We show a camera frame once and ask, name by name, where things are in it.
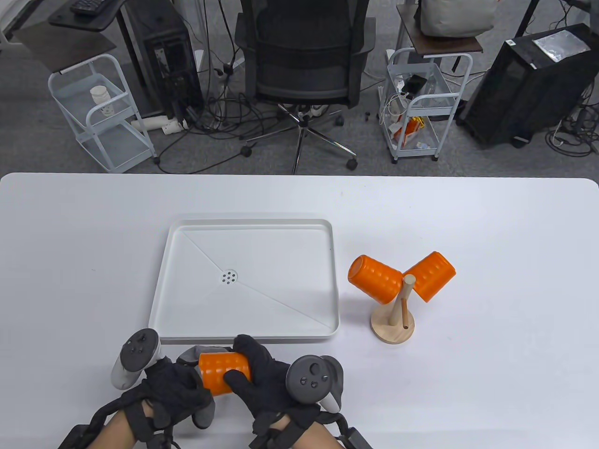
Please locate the person's right hand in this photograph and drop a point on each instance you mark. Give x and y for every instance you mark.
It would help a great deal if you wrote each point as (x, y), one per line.
(266, 388)

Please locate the black power adapter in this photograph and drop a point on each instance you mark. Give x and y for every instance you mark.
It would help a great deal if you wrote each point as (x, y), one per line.
(414, 84)

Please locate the orange plastic cup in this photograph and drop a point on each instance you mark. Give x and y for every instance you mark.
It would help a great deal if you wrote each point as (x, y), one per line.
(374, 278)
(220, 372)
(433, 276)

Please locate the black computer tower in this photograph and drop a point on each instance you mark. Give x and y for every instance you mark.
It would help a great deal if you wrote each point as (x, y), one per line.
(514, 93)
(164, 61)

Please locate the person's right forearm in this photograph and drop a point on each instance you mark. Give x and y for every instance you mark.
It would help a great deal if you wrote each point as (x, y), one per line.
(313, 437)

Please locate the person's left forearm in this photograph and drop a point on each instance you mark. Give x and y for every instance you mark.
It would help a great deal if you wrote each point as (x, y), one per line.
(117, 432)

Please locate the white paper cup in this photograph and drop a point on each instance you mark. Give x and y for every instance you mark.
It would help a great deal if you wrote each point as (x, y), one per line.
(99, 95)

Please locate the black office chair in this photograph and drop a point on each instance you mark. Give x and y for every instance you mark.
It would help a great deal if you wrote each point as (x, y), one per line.
(304, 70)

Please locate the orange snack packet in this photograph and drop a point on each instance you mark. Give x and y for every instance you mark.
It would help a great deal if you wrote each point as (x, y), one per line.
(409, 131)

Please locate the black keyboard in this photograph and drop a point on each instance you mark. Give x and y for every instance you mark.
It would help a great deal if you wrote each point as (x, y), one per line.
(86, 5)

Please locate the white drain tray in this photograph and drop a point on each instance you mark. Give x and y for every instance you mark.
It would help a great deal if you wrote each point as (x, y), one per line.
(262, 252)

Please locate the grey fabric bag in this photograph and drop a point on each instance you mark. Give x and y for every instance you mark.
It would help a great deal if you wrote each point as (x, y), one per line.
(454, 18)

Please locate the wooden cup rack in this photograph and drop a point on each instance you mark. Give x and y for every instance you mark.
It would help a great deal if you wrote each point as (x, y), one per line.
(390, 325)

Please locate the black keyboard shelf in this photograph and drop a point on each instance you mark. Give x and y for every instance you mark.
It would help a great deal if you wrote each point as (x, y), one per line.
(93, 22)

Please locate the dark brown side table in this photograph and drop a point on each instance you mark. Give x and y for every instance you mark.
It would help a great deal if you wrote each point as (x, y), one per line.
(444, 45)
(65, 49)

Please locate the white floor power strip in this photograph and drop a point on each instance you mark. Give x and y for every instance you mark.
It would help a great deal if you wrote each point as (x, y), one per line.
(149, 124)

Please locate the person's left hand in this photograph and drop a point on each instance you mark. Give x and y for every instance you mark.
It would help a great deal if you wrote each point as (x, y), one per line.
(168, 393)

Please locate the silver foil pouch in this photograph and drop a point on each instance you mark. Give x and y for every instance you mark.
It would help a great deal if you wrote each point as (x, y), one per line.
(559, 45)

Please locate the green grey hand towel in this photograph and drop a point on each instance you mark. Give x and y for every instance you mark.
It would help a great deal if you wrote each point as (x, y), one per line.
(204, 416)

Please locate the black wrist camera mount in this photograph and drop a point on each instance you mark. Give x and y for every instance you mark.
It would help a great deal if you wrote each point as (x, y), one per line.
(75, 437)
(355, 437)

